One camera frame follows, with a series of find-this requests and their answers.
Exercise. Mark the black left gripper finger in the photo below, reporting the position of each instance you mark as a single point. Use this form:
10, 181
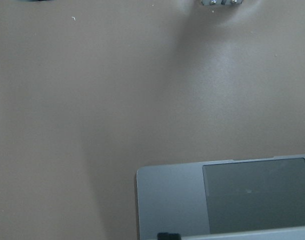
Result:
168, 236

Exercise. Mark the grey laptop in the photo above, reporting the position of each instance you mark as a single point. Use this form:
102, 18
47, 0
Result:
249, 199

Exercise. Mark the grey metal bracket with screws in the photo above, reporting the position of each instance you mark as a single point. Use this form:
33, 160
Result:
220, 2

